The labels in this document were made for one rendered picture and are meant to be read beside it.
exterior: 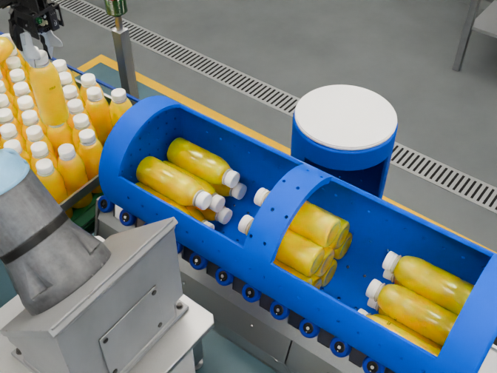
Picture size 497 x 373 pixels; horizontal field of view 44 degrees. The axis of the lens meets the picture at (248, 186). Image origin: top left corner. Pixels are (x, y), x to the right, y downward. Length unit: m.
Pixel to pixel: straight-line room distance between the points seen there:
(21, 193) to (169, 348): 0.36
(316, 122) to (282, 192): 0.51
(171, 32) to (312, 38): 0.89
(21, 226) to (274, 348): 0.69
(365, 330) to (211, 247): 0.35
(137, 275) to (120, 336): 0.11
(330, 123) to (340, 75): 2.04
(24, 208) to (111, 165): 0.47
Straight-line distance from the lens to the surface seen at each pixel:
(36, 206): 0.95
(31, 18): 1.37
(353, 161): 1.63
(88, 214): 1.66
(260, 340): 1.43
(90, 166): 1.63
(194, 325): 1.10
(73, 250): 0.95
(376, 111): 1.73
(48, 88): 1.51
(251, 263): 1.21
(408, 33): 4.16
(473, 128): 3.48
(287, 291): 1.20
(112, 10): 1.90
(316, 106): 1.72
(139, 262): 0.92
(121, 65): 2.01
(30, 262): 0.95
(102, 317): 0.92
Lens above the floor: 2.08
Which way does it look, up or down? 45 degrees down
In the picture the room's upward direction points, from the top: straight up
